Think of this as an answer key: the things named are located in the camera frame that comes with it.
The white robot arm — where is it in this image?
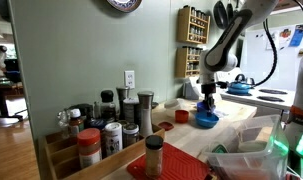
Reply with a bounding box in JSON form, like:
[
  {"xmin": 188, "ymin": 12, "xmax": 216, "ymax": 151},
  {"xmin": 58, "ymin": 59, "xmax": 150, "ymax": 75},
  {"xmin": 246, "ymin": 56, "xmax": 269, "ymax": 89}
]
[{"xmin": 200, "ymin": 0, "xmax": 279, "ymax": 101}]

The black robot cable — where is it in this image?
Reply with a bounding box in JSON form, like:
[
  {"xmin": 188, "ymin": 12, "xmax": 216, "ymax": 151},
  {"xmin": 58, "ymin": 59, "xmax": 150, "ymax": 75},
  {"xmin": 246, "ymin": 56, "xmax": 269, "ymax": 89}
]
[{"xmin": 252, "ymin": 18, "xmax": 279, "ymax": 88}]

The orange bowl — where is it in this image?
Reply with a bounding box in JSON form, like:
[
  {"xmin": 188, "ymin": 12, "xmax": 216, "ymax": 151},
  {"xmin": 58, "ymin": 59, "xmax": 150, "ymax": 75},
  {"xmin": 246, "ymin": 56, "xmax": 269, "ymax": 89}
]
[{"xmin": 175, "ymin": 110, "xmax": 189, "ymax": 123}]

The clear plastic container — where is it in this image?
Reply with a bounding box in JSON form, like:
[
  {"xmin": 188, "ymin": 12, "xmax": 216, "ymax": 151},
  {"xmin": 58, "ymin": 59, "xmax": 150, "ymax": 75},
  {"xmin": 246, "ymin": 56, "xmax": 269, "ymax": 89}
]
[{"xmin": 201, "ymin": 115, "xmax": 289, "ymax": 180}]

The orange lid spice jar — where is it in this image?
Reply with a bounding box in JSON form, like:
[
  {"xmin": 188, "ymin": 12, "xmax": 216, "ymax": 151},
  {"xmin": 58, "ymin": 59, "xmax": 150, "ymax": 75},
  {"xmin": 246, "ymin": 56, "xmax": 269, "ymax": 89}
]
[{"xmin": 77, "ymin": 128, "xmax": 102, "ymax": 169}]

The white wall outlet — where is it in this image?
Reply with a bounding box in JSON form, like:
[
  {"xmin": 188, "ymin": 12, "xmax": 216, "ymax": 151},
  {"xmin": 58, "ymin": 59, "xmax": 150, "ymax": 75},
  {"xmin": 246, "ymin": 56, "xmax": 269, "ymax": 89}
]
[{"xmin": 124, "ymin": 70, "xmax": 135, "ymax": 89}]

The wooden spice rack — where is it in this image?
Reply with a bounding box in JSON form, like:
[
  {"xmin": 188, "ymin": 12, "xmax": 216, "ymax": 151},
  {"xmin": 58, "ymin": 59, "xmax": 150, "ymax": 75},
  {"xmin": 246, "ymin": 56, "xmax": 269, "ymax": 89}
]
[
  {"xmin": 175, "ymin": 46, "xmax": 202, "ymax": 78},
  {"xmin": 177, "ymin": 5, "xmax": 210, "ymax": 44}
]

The white stove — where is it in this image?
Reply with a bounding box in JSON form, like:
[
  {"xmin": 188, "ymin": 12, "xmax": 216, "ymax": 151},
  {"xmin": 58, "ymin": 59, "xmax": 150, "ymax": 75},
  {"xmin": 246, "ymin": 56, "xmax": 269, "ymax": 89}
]
[{"xmin": 217, "ymin": 88, "xmax": 295, "ymax": 110}]

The upper wooden spice rack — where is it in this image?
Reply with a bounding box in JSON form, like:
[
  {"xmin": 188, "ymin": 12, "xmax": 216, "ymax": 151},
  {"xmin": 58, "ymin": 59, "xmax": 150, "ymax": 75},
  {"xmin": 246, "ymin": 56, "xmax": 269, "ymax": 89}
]
[{"xmin": 177, "ymin": 5, "xmax": 210, "ymax": 44}]

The black lid spice jar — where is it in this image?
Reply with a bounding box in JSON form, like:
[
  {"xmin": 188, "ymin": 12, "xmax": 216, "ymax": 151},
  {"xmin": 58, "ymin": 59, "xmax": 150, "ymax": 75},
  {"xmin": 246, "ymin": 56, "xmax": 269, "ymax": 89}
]
[{"xmin": 145, "ymin": 135, "xmax": 164, "ymax": 178}]

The white spice shaker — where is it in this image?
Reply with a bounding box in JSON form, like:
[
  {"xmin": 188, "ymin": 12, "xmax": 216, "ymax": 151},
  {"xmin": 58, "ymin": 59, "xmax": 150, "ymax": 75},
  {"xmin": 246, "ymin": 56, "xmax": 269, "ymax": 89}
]
[{"xmin": 105, "ymin": 122, "xmax": 123, "ymax": 156}]

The clear plastic lidded tub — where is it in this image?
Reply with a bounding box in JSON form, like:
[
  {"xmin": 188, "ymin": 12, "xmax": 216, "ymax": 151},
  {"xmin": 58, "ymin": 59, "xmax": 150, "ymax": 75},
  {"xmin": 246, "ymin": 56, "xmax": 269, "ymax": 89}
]
[{"xmin": 164, "ymin": 98, "xmax": 185, "ymax": 117}]

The small red lid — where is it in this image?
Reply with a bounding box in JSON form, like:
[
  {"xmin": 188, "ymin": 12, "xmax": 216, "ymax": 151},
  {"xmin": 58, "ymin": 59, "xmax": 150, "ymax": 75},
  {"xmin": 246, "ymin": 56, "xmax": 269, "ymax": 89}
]
[{"xmin": 158, "ymin": 122, "xmax": 174, "ymax": 131}]

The red silicone mat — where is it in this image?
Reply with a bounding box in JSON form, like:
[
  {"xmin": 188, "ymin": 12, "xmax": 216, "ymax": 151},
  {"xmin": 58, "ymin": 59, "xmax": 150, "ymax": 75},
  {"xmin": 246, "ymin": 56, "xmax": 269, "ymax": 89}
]
[{"xmin": 126, "ymin": 143, "xmax": 209, "ymax": 180}]

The lower wooden spice rack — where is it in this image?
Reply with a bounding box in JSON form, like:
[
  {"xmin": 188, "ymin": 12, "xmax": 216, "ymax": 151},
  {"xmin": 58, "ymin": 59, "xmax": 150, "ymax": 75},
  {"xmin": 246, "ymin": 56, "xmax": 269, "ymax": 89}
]
[{"xmin": 175, "ymin": 46, "xmax": 202, "ymax": 78}]

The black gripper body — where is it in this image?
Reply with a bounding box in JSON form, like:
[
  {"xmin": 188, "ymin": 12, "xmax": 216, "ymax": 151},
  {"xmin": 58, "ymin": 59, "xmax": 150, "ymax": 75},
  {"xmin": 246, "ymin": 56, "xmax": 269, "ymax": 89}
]
[{"xmin": 201, "ymin": 83, "xmax": 216, "ymax": 99}]

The dark blue measuring cup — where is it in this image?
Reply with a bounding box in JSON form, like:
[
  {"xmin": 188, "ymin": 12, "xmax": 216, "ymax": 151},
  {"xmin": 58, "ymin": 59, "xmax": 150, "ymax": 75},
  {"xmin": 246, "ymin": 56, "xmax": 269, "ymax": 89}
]
[{"xmin": 197, "ymin": 101, "xmax": 215, "ymax": 112}]

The steel pepper grinder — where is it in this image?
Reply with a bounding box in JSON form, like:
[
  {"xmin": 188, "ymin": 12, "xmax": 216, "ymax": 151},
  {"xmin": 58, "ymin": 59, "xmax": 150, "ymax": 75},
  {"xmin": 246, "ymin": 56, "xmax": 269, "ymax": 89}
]
[{"xmin": 138, "ymin": 91, "xmax": 154, "ymax": 137}]

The blue kettle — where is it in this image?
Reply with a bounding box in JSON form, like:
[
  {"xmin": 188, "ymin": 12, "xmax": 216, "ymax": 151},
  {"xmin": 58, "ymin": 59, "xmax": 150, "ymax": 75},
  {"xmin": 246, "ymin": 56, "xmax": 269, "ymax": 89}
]
[{"xmin": 227, "ymin": 74, "xmax": 255, "ymax": 95}]

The wooden spice tray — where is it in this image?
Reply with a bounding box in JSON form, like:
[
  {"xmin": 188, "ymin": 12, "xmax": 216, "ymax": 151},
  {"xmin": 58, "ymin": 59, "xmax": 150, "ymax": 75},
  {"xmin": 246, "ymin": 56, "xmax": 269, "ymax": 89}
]
[{"xmin": 44, "ymin": 123, "xmax": 166, "ymax": 180}]

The decorative wall plate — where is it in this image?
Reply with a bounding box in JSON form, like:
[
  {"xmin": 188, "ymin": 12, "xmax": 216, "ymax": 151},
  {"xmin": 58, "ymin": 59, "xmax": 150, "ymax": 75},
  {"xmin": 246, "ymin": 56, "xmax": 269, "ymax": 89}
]
[{"xmin": 107, "ymin": 0, "xmax": 142, "ymax": 13}]

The light blue bowl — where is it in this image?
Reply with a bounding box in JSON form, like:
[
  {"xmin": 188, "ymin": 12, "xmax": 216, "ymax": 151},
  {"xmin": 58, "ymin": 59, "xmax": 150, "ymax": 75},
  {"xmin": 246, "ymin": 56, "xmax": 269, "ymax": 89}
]
[{"xmin": 195, "ymin": 112, "xmax": 219, "ymax": 128}]

